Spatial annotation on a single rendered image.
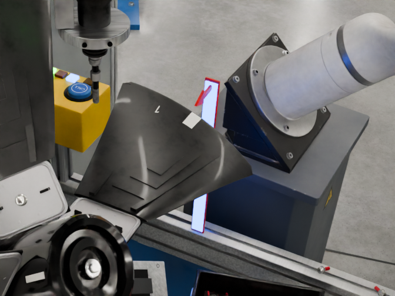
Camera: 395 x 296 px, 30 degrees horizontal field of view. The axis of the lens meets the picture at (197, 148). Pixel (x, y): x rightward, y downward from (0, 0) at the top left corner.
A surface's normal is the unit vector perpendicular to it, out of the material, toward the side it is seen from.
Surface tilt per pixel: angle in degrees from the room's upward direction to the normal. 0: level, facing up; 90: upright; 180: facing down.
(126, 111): 12
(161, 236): 90
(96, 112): 90
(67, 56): 90
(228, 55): 0
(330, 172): 0
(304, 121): 45
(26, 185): 54
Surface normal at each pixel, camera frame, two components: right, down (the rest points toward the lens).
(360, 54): -0.62, 0.36
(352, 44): -0.70, 0.03
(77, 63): 0.91, 0.31
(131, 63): 0.07, -0.78
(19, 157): 0.10, 0.00
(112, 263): 0.67, -0.26
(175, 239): -0.41, 0.55
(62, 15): 0.18, 0.62
